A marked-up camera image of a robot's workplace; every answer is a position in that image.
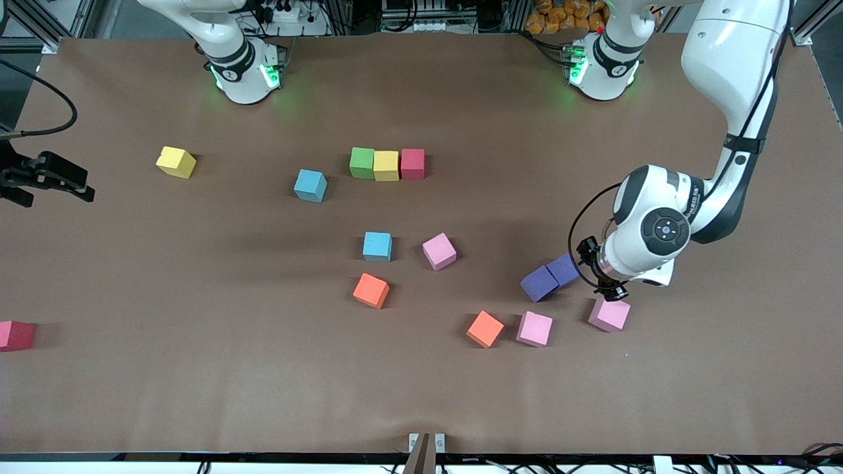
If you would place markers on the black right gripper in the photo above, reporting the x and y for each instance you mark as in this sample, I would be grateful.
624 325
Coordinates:
14 172

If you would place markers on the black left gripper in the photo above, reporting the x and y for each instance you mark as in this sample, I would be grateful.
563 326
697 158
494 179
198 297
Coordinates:
591 261

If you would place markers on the purple foam cube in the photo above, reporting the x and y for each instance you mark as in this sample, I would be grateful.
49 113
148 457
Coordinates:
563 270
539 283

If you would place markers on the pink foam cube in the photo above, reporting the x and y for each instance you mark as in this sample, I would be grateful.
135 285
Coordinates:
534 328
610 315
438 251

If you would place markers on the red foam cube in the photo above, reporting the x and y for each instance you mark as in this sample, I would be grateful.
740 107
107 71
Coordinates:
413 163
14 335

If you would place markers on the yellow foam cube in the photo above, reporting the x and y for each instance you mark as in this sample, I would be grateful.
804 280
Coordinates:
176 161
386 166

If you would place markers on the blue foam cube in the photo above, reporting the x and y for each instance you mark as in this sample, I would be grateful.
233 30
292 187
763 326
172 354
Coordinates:
377 245
309 185

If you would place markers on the green foam cube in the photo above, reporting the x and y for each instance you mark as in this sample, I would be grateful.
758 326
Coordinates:
361 162

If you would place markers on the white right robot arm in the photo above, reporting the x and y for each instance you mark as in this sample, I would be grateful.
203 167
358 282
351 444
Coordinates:
237 39

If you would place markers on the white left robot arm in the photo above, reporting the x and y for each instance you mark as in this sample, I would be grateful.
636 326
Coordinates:
731 66

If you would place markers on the orange foam cube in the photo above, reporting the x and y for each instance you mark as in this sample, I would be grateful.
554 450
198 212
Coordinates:
485 328
370 290

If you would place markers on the pile of orange bags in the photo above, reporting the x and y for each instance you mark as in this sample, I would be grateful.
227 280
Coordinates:
560 16

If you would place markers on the tan vertical strut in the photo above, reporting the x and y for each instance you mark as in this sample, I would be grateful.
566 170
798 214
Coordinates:
419 457

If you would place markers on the white power strip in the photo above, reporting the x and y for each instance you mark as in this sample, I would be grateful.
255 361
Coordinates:
290 13

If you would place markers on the aluminium frame rail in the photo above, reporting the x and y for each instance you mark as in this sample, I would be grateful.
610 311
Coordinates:
820 16
92 16

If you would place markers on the small metal table bracket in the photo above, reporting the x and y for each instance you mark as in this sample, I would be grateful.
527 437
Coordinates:
413 442

